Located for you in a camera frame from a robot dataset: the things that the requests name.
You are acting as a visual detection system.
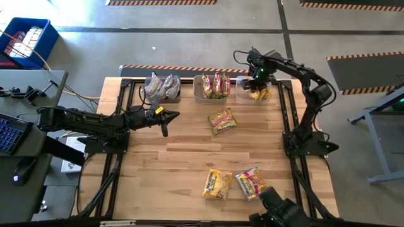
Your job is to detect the light grey plastic bin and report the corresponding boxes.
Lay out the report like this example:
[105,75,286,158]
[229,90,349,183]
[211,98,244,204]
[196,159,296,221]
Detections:
[193,74,230,105]

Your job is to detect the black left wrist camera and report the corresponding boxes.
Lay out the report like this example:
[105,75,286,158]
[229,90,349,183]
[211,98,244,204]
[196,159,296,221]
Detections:
[147,108,164,122]

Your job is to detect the black striped floor mat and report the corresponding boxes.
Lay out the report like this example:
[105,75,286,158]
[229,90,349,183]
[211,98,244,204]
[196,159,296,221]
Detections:
[326,51,404,96]
[105,0,218,6]
[118,64,250,78]
[299,0,404,12]

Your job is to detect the blue plastic crate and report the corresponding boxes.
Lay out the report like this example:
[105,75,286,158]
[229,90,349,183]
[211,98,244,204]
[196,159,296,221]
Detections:
[0,17,60,69]

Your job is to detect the grey metal desk frame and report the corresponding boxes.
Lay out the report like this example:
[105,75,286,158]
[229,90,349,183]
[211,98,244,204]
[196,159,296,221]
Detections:
[347,84,404,183]

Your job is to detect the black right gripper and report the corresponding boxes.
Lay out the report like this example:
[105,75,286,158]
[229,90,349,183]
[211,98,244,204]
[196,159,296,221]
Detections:
[242,64,273,92]

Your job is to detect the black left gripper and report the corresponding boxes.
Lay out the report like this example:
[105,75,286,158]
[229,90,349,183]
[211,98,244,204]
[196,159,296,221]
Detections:
[143,108,181,138]

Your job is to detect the white red packages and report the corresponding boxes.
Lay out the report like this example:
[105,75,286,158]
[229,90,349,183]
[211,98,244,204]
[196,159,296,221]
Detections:
[4,26,44,57]

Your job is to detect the clear plastic bin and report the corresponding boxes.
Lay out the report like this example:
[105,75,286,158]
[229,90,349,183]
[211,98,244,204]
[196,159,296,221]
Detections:
[143,74,182,104]
[235,75,273,105]

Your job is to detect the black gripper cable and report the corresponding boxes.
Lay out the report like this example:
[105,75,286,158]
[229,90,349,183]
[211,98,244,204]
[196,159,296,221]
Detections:
[138,84,153,112]
[232,49,254,69]

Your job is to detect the white box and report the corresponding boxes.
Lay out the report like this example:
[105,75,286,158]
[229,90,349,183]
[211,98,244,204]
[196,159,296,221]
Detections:
[61,136,86,173]

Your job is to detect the black desk clamp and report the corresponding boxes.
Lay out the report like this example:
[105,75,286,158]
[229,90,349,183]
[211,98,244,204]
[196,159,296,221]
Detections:
[0,79,59,107]

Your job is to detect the green red Maruchan noodle pack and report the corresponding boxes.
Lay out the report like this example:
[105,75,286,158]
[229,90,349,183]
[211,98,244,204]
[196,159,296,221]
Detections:
[213,72,223,99]
[207,108,238,136]
[201,74,213,99]
[220,73,231,97]

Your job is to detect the yellow cable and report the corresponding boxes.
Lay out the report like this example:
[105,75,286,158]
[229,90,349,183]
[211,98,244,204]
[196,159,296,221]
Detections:
[0,30,100,100]

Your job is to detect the black aluminium station frame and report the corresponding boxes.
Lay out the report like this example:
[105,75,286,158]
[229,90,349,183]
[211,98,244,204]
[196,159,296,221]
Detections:
[75,77,340,221]

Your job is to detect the black computer mouse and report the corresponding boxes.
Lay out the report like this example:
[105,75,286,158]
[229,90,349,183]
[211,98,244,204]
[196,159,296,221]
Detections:
[11,157,37,187]

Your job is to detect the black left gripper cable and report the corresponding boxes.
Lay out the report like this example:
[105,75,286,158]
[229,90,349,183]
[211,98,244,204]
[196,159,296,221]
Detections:
[138,84,153,112]

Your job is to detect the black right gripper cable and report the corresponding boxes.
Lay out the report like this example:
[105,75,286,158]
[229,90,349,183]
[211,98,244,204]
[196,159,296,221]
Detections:
[232,49,254,69]

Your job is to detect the grey side desk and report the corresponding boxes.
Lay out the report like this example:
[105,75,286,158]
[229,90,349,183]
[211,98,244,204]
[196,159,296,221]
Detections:
[0,69,69,223]

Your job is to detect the blue lit keyboard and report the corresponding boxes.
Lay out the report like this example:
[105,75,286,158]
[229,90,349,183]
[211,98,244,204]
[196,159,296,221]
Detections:
[0,112,34,156]

